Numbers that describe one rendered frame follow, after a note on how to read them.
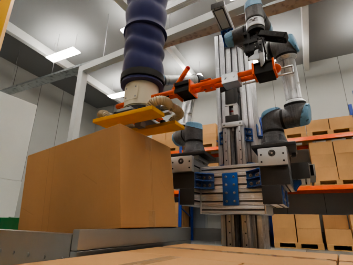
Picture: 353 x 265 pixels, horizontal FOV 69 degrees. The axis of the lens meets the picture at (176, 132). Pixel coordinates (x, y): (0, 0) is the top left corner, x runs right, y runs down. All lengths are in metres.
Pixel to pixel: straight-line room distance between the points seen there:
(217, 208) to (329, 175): 6.86
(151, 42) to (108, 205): 0.81
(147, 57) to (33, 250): 0.92
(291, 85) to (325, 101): 8.67
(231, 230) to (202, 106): 9.60
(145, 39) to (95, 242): 0.95
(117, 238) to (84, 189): 0.25
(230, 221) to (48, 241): 1.00
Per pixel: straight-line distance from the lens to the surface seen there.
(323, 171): 8.23
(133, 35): 1.42
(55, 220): 1.23
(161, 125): 1.25
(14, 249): 1.15
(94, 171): 1.10
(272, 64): 1.06
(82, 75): 4.91
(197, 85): 1.14
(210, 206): 1.53
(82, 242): 0.89
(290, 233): 8.13
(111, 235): 0.97
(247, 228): 1.59
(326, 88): 10.44
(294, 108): 1.54
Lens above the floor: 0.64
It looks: 19 degrees up
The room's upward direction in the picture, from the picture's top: 1 degrees clockwise
